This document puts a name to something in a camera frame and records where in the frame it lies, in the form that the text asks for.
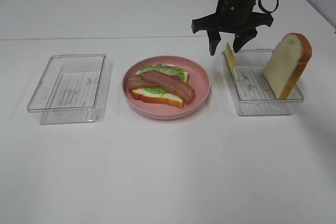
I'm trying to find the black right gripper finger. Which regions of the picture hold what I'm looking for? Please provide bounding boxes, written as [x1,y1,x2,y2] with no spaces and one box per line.
[233,28,257,52]
[207,30,221,56]

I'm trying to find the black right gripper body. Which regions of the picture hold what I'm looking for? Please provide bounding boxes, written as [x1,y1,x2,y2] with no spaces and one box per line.
[192,0,274,34]

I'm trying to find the green lettuce leaf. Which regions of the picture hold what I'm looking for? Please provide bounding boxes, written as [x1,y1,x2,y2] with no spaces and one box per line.
[136,64,189,94]

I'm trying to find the bacon strip from tray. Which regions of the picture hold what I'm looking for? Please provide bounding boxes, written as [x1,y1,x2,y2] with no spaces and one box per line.
[126,74,159,90]
[140,70,195,102]

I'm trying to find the bread slice base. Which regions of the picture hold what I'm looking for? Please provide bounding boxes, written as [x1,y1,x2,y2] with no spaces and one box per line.
[131,70,190,109]

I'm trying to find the yellow cheese slice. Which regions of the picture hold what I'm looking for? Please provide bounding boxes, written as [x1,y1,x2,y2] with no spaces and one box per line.
[224,42,237,74]

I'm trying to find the pink round plate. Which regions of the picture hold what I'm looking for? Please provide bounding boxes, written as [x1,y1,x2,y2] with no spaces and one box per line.
[122,56,211,120]

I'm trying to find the upright bread slice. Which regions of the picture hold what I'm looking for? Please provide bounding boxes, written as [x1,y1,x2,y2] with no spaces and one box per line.
[262,33,312,100]

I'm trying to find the clear right plastic tray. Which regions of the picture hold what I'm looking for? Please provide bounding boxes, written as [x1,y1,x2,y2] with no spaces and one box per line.
[222,49,304,116]

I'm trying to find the clear plastic tray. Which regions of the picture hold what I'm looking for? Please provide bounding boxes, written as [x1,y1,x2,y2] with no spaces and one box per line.
[222,49,304,116]
[27,54,110,124]

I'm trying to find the clear left plastic tray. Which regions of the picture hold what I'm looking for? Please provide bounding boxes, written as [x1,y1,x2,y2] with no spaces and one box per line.
[27,54,110,124]

